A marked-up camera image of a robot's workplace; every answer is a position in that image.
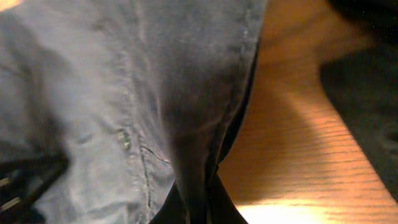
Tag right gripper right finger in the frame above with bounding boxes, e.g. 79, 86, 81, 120
208, 174, 248, 224

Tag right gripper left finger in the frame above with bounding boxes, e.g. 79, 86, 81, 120
149, 183, 190, 224

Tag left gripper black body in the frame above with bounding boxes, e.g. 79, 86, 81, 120
1, 154, 69, 224

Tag blue denim shorts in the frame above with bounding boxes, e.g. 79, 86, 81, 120
1, 0, 267, 224

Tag black garment in pile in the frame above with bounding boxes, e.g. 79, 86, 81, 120
320, 0, 397, 199

